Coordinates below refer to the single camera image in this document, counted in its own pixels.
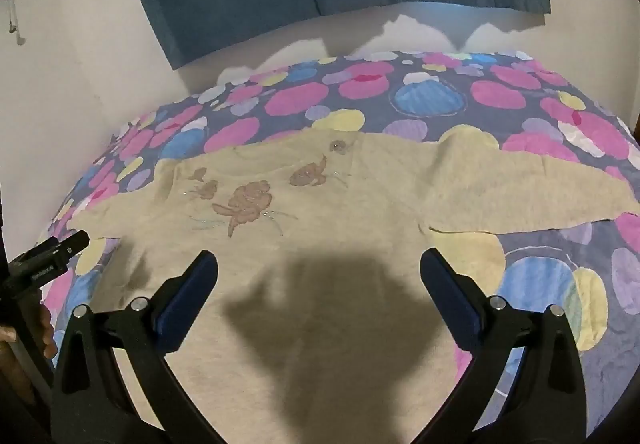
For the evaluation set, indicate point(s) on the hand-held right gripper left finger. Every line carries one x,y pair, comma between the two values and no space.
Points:
184,306

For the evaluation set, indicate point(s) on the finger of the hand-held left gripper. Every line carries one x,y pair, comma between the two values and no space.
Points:
70,243

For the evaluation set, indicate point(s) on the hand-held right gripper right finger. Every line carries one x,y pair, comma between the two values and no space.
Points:
452,296

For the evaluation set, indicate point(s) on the person's left hand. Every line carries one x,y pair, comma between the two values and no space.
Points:
48,331

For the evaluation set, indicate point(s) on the beige sweater with flower embroidery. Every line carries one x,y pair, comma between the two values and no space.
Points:
350,204

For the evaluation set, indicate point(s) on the colourful dotted bed sheet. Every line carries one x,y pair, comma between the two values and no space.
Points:
430,91

